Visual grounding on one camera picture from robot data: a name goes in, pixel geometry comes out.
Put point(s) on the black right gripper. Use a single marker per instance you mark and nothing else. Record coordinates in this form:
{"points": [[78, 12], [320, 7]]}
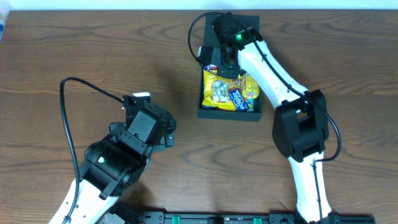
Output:
{"points": [[227, 71]]}

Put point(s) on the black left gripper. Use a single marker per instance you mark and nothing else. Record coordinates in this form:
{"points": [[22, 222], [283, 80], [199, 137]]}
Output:
{"points": [[169, 137]]}

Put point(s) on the purple Dairy Milk bar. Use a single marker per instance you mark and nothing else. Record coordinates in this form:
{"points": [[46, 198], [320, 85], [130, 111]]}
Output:
{"points": [[210, 68]]}

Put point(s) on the black gift box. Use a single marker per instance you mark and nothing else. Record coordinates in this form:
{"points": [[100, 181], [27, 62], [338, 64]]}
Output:
{"points": [[211, 40]]}

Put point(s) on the yellow nuts snack bag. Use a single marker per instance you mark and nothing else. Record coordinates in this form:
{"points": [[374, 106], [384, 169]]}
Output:
{"points": [[215, 92]]}

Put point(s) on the yellow Mentos gum bottle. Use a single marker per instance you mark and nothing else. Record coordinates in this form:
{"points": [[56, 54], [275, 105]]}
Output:
{"points": [[250, 88]]}

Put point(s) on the blue Eclipse mints tin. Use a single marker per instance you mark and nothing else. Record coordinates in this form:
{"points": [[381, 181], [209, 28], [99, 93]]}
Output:
{"points": [[238, 100]]}

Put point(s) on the green Haribo worms bag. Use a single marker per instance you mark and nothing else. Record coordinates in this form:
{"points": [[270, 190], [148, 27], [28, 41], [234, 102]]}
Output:
{"points": [[237, 84]]}

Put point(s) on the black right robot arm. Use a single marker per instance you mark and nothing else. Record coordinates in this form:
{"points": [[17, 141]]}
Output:
{"points": [[301, 121]]}

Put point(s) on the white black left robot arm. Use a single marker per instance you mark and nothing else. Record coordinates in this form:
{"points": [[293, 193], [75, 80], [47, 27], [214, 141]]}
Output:
{"points": [[113, 164]]}

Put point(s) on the black mounting rail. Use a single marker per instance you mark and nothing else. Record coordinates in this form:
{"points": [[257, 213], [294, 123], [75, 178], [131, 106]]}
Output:
{"points": [[122, 214]]}

